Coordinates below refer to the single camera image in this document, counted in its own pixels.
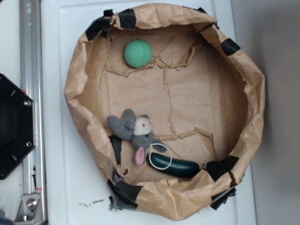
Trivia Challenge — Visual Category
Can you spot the green dimpled ball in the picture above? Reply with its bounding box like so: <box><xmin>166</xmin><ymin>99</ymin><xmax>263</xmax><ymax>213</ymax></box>
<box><xmin>124</xmin><ymin>39</ymin><xmax>152</xmax><ymax>68</ymax></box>

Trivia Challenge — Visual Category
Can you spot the brown paper lined bin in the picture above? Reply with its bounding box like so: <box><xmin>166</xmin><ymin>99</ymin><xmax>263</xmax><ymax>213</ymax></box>
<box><xmin>64</xmin><ymin>3</ymin><xmax>265</xmax><ymax>220</ymax></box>

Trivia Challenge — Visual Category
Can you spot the grey plush bunny toy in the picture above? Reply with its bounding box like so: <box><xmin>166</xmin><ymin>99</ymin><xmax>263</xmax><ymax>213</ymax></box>
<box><xmin>106</xmin><ymin>109</ymin><xmax>170</xmax><ymax>166</ymax></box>

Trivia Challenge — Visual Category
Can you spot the dark green toy cucumber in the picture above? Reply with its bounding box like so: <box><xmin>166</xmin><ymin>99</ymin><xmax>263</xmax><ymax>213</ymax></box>
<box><xmin>148</xmin><ymin>153</ymin><xmax>201</xmax><ymax>178</ymax></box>

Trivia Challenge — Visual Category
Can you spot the white tray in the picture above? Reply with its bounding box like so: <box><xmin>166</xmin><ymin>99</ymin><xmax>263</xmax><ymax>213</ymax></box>
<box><xmin>41</xmin><ymin>0</ymin><xmax>256</xmax><ymax>225</ymax></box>

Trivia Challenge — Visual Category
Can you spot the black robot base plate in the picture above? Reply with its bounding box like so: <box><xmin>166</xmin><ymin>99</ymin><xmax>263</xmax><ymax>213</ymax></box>
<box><xmin>0</xmin><ymin>74</ymin><xmax>35</xmax><ymax>180</ymax></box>

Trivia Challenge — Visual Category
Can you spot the aluminium extrusion rail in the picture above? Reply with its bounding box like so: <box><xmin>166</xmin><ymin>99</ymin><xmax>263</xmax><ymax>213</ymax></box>
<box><xmin>19</xmin><ymin>0</ymin><xmax>48</xmax><ymax>225</ymax></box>

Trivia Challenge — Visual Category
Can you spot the metal corner bracket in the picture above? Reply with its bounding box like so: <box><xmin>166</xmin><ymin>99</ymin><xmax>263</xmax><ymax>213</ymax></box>
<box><xmin>14</xmin><ymin>194</ymin><xmax>44</xmax><ymax>225</ymax></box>

